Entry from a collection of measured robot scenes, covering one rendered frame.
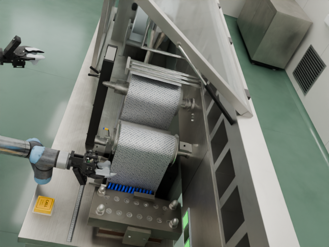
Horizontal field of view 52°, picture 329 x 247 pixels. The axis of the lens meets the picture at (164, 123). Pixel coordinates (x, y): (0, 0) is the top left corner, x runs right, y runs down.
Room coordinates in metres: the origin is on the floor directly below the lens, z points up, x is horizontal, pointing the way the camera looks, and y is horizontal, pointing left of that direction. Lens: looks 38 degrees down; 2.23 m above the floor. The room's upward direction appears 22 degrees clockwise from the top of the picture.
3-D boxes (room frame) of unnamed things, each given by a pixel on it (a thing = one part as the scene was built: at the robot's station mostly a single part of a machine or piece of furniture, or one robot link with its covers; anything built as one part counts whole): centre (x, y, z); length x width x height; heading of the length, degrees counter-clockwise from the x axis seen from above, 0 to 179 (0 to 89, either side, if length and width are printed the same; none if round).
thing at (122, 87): (1.28, 0.25, 1.34); 0.06 x 0.06 x 0.06; 14
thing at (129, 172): (1.02, 0.03, 1.11); 0.23 x 0.01 x 0.18; 104
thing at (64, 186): (1.97, 0.35, 0.88); 2.52 x 0.66 x 0.04; 14
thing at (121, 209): (0.91, -0.03, 1.00); 0.40 x 0.16 x 0.06; 104
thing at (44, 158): (0.92, 0.42, 1.11); 0.11 x 0.08 x 0.09; 104
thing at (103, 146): (1.07, 0.21, 1.05); 0.06 x 0.05 x 0.31; 104
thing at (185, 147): (1.12, -0.12, 1.28); 0.06 x 0.05 x 0.02; 104
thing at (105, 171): (0.97, 0.15, 1.11); 0.09 x 0.03 x 0.06; 103
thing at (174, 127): (2.17, 0.08, 1.02); 2.24 x 0.04 x 0.24; 14
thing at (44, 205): (0.84, 0.35, 0.91); 0.07 x 0.07 x 0.02; 14
